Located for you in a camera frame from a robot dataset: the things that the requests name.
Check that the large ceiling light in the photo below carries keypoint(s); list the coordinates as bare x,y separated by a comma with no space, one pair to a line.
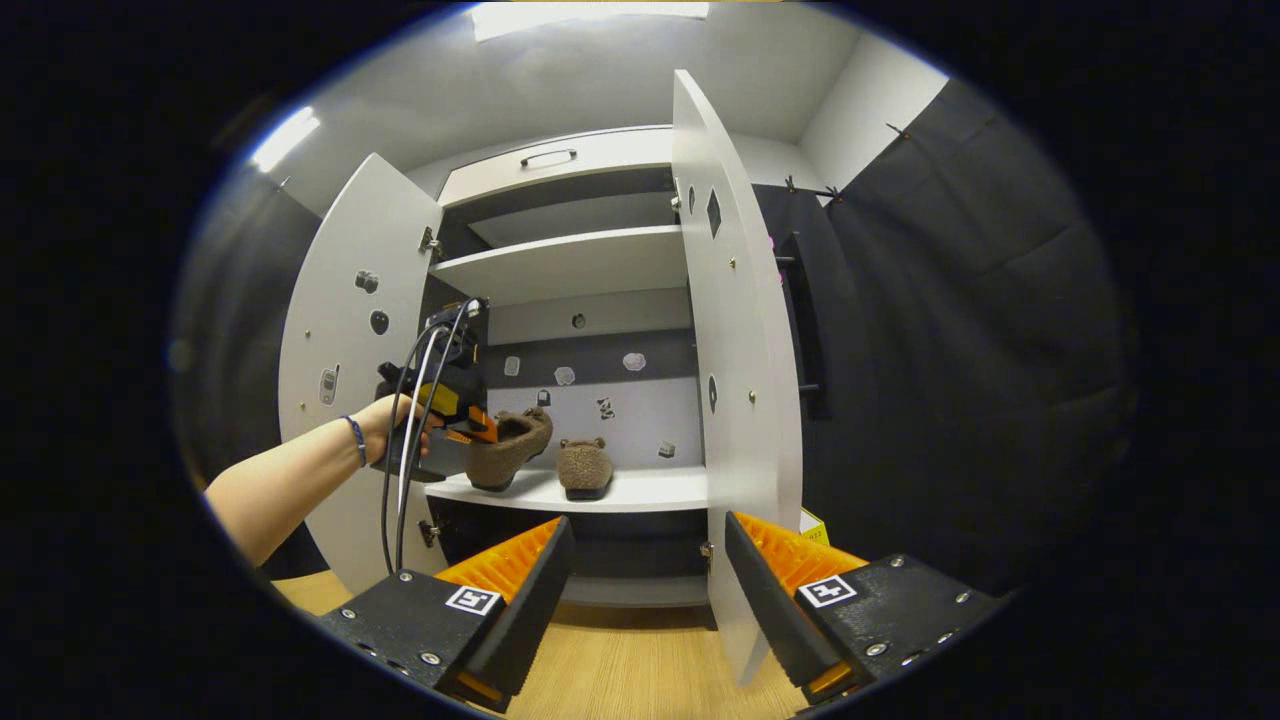
590,18

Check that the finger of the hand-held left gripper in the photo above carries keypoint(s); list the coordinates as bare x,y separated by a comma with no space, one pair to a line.
478,428

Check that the brown fuzzy shoe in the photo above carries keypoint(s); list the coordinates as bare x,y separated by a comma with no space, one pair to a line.
510,450
585,468

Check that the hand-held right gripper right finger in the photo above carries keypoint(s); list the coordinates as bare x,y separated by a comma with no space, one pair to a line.
770,610

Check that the small ceiling light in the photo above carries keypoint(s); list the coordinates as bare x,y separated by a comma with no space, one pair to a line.
285,140

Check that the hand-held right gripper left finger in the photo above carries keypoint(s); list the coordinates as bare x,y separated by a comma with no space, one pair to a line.
535,610

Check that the yellow box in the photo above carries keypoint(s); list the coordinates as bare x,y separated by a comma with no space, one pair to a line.
813,527

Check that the black backdrop cloth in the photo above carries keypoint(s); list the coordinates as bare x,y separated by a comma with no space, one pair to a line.
950,350

